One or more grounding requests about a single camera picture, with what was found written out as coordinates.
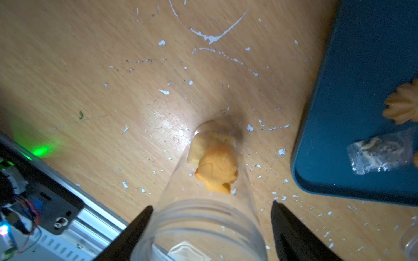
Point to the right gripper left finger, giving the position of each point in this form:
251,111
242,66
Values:
121,248

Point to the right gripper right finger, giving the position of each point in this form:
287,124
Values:
294,241

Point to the clear jar with yellow cookies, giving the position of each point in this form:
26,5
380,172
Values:
207,225

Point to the orange fish cookie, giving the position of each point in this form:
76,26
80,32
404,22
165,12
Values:
217,168

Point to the clear jar lid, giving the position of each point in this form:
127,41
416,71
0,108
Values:
409,243

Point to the yellow swirl cookie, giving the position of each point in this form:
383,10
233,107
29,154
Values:
402,104

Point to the teal plastic tray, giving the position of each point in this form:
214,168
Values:
372,49

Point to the aluminium front rail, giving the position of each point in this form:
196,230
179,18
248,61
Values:
93,230

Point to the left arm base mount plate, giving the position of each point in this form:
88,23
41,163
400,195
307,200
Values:
32,203

